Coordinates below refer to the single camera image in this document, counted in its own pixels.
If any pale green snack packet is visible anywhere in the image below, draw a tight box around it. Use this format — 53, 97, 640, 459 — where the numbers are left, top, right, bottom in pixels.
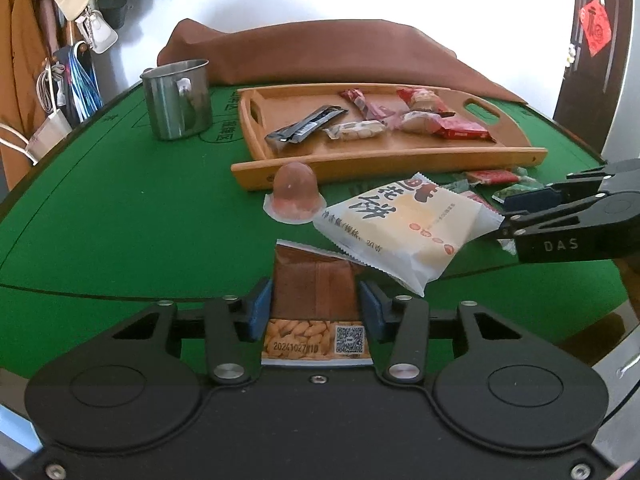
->
440, 178, 481, 193

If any pink jelly cup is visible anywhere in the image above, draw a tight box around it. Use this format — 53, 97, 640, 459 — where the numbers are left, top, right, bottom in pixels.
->
263, 162, 327, 224

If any orange coat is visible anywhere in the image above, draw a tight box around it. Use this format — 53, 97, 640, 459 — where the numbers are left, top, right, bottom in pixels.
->
0, 0, 68, 191

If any bamboo serving tray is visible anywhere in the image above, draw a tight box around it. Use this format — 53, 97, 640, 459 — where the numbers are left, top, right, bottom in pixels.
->
231, 83, 548, 192

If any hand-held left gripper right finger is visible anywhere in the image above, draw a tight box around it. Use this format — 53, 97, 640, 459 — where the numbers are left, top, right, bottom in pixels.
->
357, 280, 531, 386

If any brown cloth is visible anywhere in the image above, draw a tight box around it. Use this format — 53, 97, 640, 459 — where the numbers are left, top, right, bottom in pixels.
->
156, 18, 528, 106

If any white power bank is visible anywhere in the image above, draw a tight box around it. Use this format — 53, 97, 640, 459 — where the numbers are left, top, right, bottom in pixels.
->
27, 112, 72, 163

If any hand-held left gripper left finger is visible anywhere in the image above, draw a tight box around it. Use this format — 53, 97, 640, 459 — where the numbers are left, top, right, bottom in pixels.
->
107, 276, 275, 386

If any white pastry snack packet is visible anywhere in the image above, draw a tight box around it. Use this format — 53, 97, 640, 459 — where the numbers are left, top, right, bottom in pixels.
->
312, 174, 506, 297

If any dark red stick snack packet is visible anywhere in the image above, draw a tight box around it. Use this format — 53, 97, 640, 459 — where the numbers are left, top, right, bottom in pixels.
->
340, 89, 406, 128

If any clear peanut candy packet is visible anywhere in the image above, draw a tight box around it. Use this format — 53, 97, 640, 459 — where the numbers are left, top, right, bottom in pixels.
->
322, 120, 388, 142

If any flat red snack packet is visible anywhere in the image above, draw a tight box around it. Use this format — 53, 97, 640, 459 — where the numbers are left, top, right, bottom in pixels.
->
431, 117, 490, 141

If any red gold snack packet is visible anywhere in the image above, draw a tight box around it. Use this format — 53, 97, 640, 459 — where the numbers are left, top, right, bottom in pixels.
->
396, 86, 456, 115

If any white hanging bag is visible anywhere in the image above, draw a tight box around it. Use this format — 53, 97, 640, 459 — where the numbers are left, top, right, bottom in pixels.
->
75, 5, 119, 55

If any black snack packet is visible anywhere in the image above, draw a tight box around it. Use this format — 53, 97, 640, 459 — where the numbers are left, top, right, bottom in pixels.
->
265, 105, 349, 151

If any stainless steel mug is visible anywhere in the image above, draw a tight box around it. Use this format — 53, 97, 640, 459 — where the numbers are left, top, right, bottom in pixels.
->
140, 59, 213, 141

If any red paper door decoration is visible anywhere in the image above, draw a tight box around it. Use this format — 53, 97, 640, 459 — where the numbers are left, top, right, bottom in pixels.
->
578, 0, 613, 57

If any small red snack packet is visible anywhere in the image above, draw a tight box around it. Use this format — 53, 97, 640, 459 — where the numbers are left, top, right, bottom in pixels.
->
465, 170, 521, 185

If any brown twisted-snack packet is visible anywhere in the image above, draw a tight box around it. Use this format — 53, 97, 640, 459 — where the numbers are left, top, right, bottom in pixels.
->
261, 240, 373, 367

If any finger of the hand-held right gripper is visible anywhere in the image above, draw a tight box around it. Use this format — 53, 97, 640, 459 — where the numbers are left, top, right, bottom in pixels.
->
501, 158, 640, 212
492, 192, 613, 241

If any dark brown door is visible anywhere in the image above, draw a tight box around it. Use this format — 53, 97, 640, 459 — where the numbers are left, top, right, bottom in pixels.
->
552, 0, 632, 158

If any white charging cable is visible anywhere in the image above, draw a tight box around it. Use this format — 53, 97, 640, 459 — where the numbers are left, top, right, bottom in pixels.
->
0, 122, 38, 166

